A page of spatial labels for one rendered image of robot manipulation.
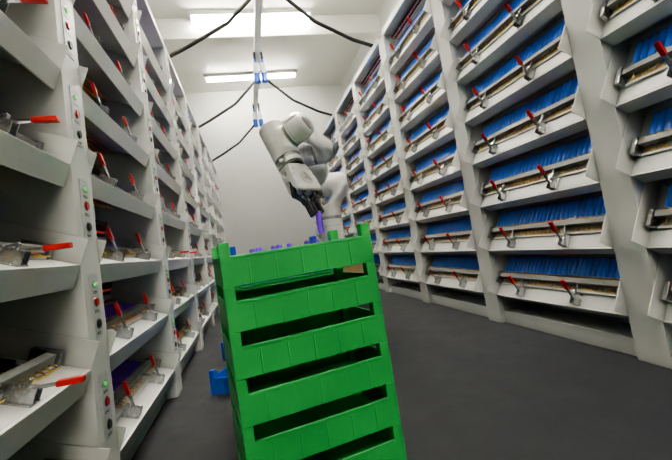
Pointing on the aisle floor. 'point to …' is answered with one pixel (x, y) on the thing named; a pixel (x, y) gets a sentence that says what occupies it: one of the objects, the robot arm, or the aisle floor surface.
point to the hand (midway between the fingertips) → (314, 209)
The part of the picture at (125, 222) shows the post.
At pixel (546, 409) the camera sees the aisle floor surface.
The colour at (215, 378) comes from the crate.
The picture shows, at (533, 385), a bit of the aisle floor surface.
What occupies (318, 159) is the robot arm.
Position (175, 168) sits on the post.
